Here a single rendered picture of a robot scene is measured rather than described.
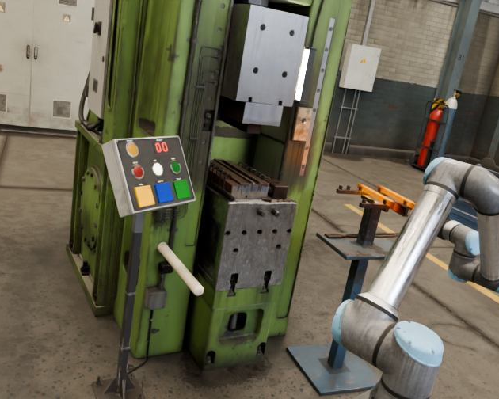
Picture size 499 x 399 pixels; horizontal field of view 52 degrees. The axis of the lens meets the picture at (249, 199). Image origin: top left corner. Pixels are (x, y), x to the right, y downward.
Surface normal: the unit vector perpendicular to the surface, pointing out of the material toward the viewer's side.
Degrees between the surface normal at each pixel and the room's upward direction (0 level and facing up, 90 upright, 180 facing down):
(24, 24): 90
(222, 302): 90
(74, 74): 90
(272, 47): 90
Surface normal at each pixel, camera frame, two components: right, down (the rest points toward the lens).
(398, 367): -0.69, 0.10
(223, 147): 0.47, 0.33
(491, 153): -0.92, -0.04
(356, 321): -0.48, -0.46
